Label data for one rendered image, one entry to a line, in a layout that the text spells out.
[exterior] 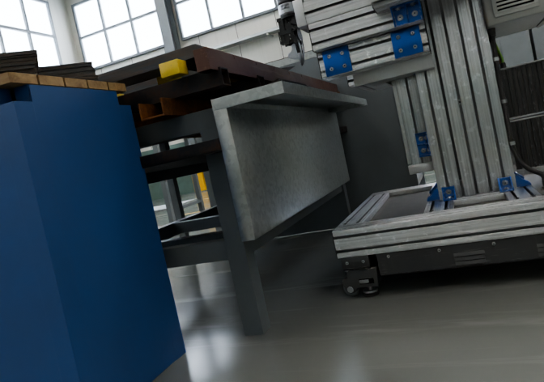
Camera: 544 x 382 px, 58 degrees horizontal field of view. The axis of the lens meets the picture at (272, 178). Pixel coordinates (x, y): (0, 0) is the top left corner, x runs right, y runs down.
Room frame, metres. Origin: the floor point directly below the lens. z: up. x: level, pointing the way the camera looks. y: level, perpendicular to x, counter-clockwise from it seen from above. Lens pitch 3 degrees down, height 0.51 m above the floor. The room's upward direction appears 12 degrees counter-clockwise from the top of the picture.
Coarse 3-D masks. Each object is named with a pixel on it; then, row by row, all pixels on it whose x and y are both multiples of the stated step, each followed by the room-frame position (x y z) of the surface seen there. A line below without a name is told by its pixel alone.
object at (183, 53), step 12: (192, 48) 1.37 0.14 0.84; (144, 60) 1.43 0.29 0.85; (156, 60) 1.41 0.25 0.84; (168, 60) 1.40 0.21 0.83; (192, 60) 1.40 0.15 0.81; (108, 72) 1.47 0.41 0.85; (120, 72) 1.46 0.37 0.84; (132, 72) 1.44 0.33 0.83; (144, 72) 1.43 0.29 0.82; (156, 72) 1.46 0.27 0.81; (192, 72) 1.64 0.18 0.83; (132, 84) 1.56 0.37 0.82; (144, 84) 1.71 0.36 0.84; (156, 84) 1.68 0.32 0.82
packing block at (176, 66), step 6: (174, 60) 1.34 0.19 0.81; (180, 60) 1.35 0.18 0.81; (162, 66) 1.35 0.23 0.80; (168, 66) 1.35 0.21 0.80; (174, 66) 1.34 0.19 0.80; (180, 66) 1.35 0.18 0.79; (186, 66) 1.38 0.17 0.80; (162, 72) 1.36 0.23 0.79; (168, 72) 1.35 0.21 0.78; (174, 72) 1.34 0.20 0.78; (180, 72) 1.34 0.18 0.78; (186, 72) 1.37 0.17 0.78; (162, 78) 1.36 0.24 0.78; (168, 78) 1.37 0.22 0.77; (174, 78) 1.39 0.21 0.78
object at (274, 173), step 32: (224, 128) 1.28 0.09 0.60; (256, 128) 1.43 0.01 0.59; (288, 128) 1.72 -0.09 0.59; (320, 128) 2.13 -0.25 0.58; (224, 160) 1.28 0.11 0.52; (256, 160) 1.38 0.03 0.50; (288, 160) 1.65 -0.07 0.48; (320, 160) 2.02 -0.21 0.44; (256, 192) 1.34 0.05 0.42; (288, 192) 1.58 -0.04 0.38; (320, 192) 1.93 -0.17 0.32; (256, 224) 1.30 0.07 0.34
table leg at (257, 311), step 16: (208, 112) 1.42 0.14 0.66; (208, 128) 1.42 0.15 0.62; (208, 160) 1.43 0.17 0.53; (224, 176) 1.42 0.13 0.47; (224, 192) 1.42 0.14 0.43; (224, 208) 1.43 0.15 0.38; (224, 224) 1.43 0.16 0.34; (224, 240) 1.43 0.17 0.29; (240, 240) 1.42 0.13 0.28; (240, 256) 1.42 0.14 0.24; (240, 272) 1.42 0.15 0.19; (256, 272) 1.45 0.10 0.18; (240, 288) 1.43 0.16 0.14; (256, 288) 1.43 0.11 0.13; (240, 304) 1.43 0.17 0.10; (256, 304) 1.41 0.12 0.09; (256, 320) 1.42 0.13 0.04
